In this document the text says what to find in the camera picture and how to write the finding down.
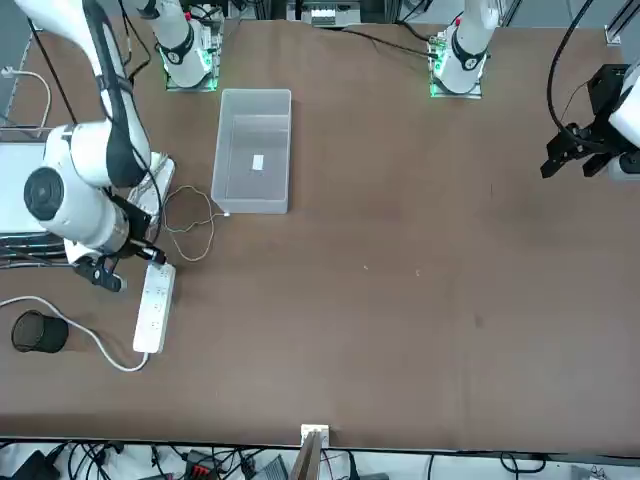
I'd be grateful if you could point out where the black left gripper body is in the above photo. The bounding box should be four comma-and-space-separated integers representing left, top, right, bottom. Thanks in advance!
562, 63, 630, 146

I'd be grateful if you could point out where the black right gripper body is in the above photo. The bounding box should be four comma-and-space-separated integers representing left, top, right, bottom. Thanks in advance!
119, 199, 153, 257

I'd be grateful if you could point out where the thin charger cable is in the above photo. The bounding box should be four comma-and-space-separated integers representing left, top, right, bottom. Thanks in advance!
160, 185, 232, 262

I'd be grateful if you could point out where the long white power strip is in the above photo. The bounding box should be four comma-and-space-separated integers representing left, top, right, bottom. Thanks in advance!
132, 263, 178, 354

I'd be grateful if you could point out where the white USB power strip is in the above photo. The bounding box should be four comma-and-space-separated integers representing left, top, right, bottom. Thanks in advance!
125, 152, 177, 224

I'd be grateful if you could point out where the black mesh pen cup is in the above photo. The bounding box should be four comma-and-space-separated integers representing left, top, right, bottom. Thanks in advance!
10, 309, 69, 355

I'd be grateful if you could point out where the white paper clipboard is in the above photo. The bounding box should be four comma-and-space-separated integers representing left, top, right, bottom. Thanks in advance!
0, 143, 49, 234

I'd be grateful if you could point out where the clear plastic bin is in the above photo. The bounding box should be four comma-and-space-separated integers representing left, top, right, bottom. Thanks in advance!
209, 88, 293, 216

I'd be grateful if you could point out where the grey socket box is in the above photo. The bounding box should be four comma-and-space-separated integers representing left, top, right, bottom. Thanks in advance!
309, 7, 337, 29

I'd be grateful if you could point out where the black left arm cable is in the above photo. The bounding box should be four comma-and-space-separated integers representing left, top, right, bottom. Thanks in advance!
547, 0, 601, 131

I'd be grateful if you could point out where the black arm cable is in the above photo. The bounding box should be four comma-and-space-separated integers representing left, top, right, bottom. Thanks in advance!
82, 0, 154, 189
547, 0, 601, 131

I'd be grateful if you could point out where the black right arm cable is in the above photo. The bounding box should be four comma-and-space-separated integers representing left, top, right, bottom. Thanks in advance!
82, 0, 154, 189

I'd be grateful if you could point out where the white network cable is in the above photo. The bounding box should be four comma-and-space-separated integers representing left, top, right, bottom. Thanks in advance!
2, 66, 54, 139

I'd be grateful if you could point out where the black base cable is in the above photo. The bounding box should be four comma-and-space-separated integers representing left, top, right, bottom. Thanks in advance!
339, 24, 437, 57

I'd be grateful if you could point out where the aluminium camera post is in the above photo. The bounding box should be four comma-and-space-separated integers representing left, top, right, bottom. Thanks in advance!
299, 423, 331, 480

